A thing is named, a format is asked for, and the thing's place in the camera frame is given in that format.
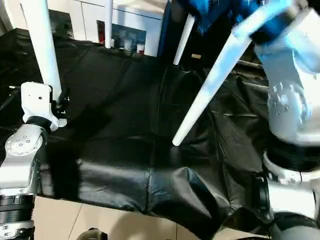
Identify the white plastic table leg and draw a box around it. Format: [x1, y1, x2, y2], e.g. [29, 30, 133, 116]
[103, 0, 114, 50]
[172, 14, 197, 66]
[171, 0, 302, 147]
[19, 0, 64, 102]

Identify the black low bench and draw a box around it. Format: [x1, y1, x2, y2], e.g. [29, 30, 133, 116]
[235, 58, 272, 72]

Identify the black plastic mat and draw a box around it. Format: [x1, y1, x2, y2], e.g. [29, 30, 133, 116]
[0, 27, 320, 238]

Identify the small red bottle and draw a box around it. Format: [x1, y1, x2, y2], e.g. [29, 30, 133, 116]
[97, 21, 106, 40]

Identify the white glass-door cabinet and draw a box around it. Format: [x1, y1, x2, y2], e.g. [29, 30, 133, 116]
[7, 0, 169, 57]

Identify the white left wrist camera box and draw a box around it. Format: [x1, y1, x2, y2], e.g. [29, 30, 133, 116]
[19, 81, 69, 133]

